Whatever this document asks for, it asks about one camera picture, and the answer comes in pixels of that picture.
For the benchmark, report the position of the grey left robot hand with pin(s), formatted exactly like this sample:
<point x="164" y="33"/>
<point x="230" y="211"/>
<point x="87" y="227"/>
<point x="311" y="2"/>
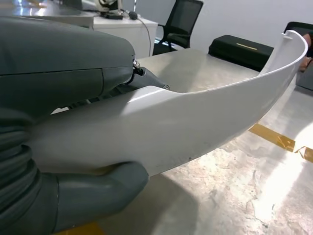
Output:
<point x="61" y="58"/>

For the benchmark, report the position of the white desk device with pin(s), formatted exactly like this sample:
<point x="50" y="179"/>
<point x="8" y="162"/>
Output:
<point x="107" y="5"/>

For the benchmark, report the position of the black computer mouse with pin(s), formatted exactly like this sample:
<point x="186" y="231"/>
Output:
<point x="133" y="15"/>

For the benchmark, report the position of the black case with yellow stripe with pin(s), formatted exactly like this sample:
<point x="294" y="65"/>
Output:
<point x="234" y="53"/>

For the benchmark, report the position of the white desk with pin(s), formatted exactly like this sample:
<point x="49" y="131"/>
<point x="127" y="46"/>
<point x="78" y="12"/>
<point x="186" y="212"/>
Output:
<point x="117" y="32"/>

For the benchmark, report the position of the black office chair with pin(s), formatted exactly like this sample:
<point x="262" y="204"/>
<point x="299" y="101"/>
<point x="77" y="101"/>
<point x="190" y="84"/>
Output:
<point x="183" y="19"/>

